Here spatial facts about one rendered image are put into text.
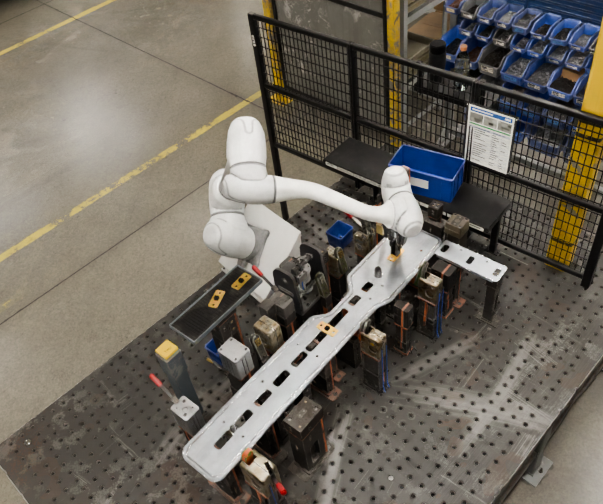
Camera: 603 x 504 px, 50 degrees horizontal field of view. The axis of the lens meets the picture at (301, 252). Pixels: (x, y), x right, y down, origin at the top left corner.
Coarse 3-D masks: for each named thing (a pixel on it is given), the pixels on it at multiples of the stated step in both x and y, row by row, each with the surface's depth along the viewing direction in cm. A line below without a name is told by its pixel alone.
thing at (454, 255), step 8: (448, 240) 277; (440, 248) 274; (448, 248) 273; (456, 248) 273; (464, 248) 272; (440, 256) 271; (448, 256) 270; (456, 256) 270; (464, 256) 269; (472, 256) 269; (480, 256) 268; (456, 264) 267; (464, 264) 266; (472, 264) 266; (480, 264) 265; (488, 264) 265; (496, 264) 264; (472, 272) 264; (480, 272) 262; (488, 272) 262; (504, 272) 261; (488, 280) 260; (496, 280) 259
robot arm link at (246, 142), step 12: (240, 120) 235; (252, 120) 236; (228, 132) 236; (240, 132) 232; (252, 132) 232; (228, 144) 235; (240, 144) 231; (252, 144) 231; (264, 144) 235; (228, 156) 235; (240, 156) 230; (252, 156) 230; (264, 156) 234; (228, 168) 253; (216, 180) 285; (216, 192) 283; (216, 204) 286; (228, 204) 284; (240, 204) 287
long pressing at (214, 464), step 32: (384, 256) 274; (416, 256) 272; (352, 288) 263; (384, 288) 262; (320, 320) 254; (352, 320) 252; (288, 352) 245; (320, 352) 244; (256, 384) 237; (288, 384) 235; (224, 416) 229; (256, 416) 228; (192, 448) 222; (224, 448) 220
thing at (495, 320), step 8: (496, 272) 263; (488, 288) 268; (496, 288) 264; (488, 296) 271; (496, 296) 273; (488, 304) 274; (496, 304) 276; (480, 312) 285; (488, 312) 277; (488, 320) 281; (496, 320) 281
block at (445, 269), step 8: (440, 264) 270; (448, 264) 270; (432, 272) 271; (440, 272) 267; (448, 272) 267; (448, 280) 267; (448, 288) 271; (448, 296) 278; (448, 304) 281; (440, 312) 284; (448, 312) 286
